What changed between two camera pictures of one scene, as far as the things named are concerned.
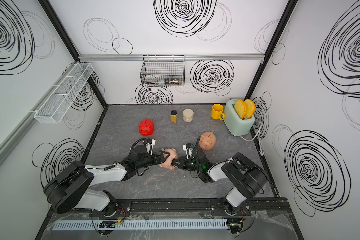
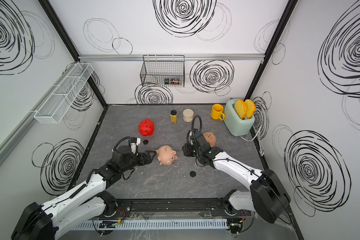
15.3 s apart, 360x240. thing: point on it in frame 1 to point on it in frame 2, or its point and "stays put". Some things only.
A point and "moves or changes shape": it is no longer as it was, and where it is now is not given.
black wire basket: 163,71 stays put
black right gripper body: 189,165 to 190,151
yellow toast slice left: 240,108 stays put
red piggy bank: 146,127 stays put
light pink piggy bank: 167,163 moves or changes shape
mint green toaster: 237,126 stays put
